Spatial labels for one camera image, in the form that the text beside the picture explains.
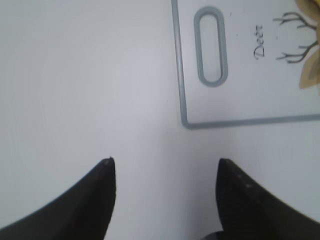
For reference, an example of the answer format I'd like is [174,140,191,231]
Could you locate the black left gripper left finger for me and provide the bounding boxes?
[0,157,117,240]

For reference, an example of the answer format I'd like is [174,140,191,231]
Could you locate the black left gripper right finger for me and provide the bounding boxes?
[215,158,320,240]

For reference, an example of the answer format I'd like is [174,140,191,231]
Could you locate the white grey-rimmed cutting board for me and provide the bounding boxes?
[171,0,320,129]

